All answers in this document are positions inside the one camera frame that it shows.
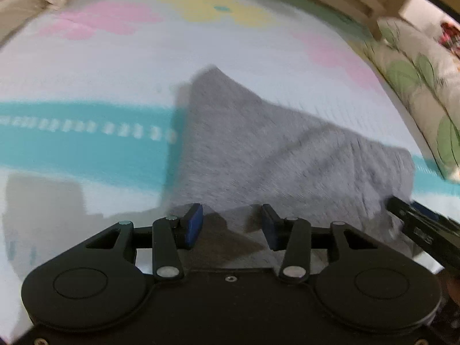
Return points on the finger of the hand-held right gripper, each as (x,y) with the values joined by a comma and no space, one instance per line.
(402,206)

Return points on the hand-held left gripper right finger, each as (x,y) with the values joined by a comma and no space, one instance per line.
(272,226)

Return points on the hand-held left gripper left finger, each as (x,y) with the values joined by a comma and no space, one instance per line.
(191,224)

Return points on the grey speckled pants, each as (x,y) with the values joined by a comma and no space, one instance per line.
(269,151)

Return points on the leaf pattern pillow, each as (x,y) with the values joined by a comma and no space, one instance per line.
(417,90)

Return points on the floral printed blanket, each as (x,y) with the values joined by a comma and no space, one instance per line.
(107,68)

